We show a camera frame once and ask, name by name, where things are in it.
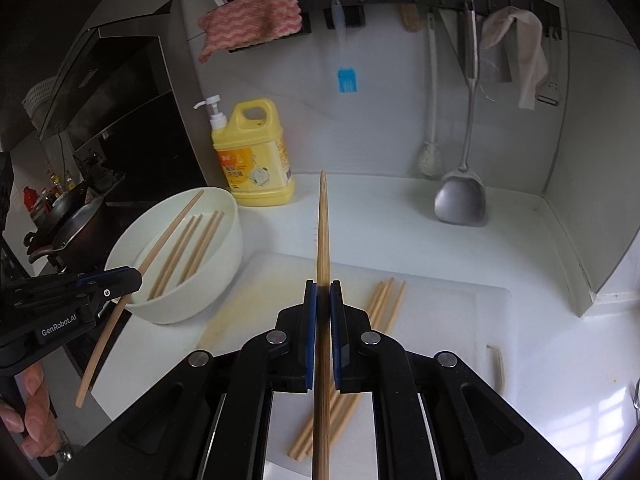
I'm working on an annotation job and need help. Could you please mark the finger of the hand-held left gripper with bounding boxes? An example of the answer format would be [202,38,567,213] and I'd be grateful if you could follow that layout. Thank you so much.
[15,282,142,328]
[30,267,143,297]

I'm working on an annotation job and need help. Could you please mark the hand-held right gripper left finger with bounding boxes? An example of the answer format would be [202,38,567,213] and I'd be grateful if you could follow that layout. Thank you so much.
[65,281,317,480]

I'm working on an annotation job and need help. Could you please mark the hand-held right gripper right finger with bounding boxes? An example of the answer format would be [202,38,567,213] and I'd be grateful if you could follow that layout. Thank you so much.
[330,281,586,480]

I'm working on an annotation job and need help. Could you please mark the round white bowl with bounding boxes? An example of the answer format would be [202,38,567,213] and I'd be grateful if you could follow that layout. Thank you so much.
[104,186,244,325]

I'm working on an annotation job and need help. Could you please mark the person's left hand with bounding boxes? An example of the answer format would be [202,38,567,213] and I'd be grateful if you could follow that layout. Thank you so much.
[0,364,60,458]

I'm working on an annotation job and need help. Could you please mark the dark frying pan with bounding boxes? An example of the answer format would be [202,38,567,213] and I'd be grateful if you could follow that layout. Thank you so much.
[24,199,108,267]

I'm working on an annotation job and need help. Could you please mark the black wok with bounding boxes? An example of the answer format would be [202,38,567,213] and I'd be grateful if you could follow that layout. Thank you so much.
[50,180,98,216]

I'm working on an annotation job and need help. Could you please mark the white plastic cutting board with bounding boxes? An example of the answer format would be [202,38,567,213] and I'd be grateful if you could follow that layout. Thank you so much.
[195,252,516,480]

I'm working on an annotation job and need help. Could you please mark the black range hood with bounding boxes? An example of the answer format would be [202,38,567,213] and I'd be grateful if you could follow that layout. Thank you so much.
[37,0,208,201]

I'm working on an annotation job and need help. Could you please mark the metal spatula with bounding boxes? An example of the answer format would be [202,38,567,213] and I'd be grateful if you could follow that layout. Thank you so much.
[433,0,488,226]

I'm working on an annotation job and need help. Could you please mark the yellow dish soap bottle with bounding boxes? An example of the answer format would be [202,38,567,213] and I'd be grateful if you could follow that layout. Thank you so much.
[194,94,296,207]

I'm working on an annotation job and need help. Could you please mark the white plastic basket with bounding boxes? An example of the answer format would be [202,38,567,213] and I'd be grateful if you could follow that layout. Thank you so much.
[22,76,61,121]

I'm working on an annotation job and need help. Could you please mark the blue silicone brush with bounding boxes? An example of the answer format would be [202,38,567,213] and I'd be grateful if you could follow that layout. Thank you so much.
[330,0,358,95]

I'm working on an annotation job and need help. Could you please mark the pink striped cloth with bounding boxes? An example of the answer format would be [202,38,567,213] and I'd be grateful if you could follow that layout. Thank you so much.
[197,0,303,63]

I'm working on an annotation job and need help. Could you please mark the beige cloth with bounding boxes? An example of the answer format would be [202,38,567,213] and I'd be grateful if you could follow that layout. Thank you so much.
[480,6,551,111]

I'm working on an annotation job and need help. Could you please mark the wooden utensil handle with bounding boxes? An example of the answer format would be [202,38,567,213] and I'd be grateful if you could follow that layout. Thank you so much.
[395,2,423,33]

